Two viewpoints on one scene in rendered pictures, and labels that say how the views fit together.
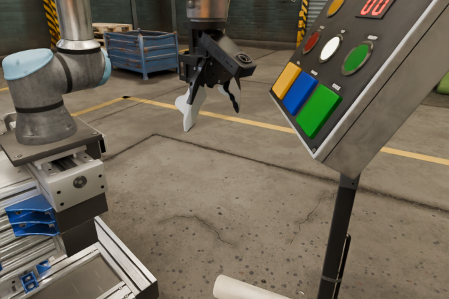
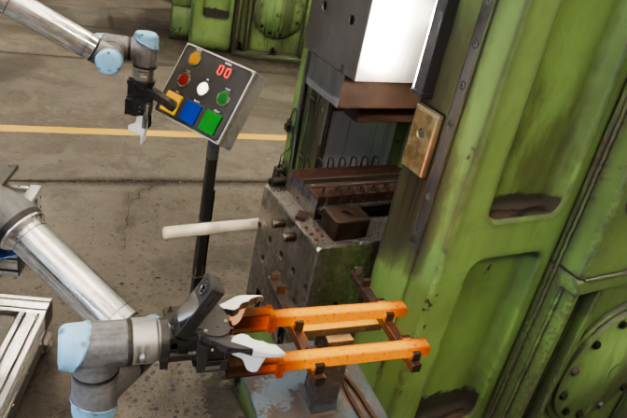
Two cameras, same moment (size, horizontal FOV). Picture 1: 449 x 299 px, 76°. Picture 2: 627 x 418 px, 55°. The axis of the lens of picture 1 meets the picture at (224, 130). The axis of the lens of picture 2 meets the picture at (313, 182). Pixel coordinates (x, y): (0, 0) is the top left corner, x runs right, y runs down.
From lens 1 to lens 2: 168 cm
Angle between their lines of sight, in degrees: 49
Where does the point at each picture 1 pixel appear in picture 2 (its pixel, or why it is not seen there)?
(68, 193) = not seen: hidden behind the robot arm
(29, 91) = not seen: outside the picture
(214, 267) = not seen: hidden behind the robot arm
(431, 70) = (250, 103)
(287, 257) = (130, 260)
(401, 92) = (243, 112)
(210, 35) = (151, 90)
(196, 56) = (140, 100)
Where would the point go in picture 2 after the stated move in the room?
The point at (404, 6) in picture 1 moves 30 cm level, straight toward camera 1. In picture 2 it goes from (238, 78) to (260, 112)
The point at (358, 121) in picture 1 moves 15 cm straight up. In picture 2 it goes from (231, 126) to (237, 84)
